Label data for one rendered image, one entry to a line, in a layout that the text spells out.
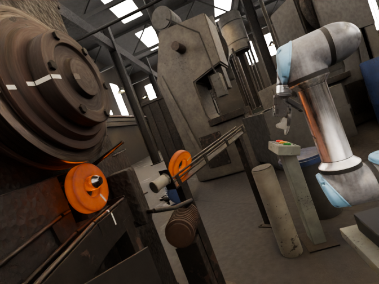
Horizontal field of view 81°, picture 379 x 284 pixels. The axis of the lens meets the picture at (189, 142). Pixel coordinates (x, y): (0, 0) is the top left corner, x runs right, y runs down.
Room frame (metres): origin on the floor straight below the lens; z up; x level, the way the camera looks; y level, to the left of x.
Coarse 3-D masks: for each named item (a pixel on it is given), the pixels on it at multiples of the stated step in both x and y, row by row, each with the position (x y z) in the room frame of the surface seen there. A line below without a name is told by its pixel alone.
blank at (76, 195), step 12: (72, 168) 0.67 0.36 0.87; (84, 168) 0.69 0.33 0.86; (96, 168) 0.74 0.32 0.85; (72, 180) 0.63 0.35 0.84; (84, 180) 0.67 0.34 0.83; (72, 192) 0.62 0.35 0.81; (84, 192) 0.65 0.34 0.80; (96, 192) 0.71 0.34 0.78; (108, 192) 0.75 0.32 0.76; (72, 204) 0.63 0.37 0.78; (84, 204) 0.63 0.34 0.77; (96, 204) 0.68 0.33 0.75
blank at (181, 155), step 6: (180, 150) 1.13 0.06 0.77; (174, 156) 1.10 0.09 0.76; (180, 156) 1.11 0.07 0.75; (186, 156) 1.15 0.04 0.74; (174, 162) 1.08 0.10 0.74; (186, 162) 1.16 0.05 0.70; (174, 168) 1.09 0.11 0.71; (180, 168) 1.17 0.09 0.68; (174, 174) 1.10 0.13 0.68; (180, 174) 1.14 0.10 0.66; (186, 174) 1.18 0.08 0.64
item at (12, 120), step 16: (0, 16) 0.58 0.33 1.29; (32, 16) 0.70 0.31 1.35; (0, 96) 0.49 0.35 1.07; (0, 112) 0.48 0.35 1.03; (0, 128) 0.50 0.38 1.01; (16, 128) 0.50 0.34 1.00; (16, 144) 0.53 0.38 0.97; (32, 144) 0.52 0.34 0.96; (48, 144) 0.56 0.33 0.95; (32, 160) 0.58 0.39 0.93; (48, 160) 0.59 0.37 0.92; (64, 160) 0.60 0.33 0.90; (80, 160) 0.66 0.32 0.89
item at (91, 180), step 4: (92, 176) 0.68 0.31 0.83; (96, 176) 0.68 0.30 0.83; (100, 176) 0.69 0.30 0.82; (88, 180) 0.68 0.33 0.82; (92, 180) 0.67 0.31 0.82; (96, 180) 0.68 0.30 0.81; (100, 180) 0.69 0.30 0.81; (88, 184) 0.67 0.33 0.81; (92, 184) 0.67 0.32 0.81; (96, 184) 0.68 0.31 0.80; (100, 184) 0.68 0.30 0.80; (64, 188) 0.69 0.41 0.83; (88, 188) 0.68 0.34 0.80; (92, 188) 0.68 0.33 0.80; (96, 188) 0.68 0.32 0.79; (64, 192) 0.69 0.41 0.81
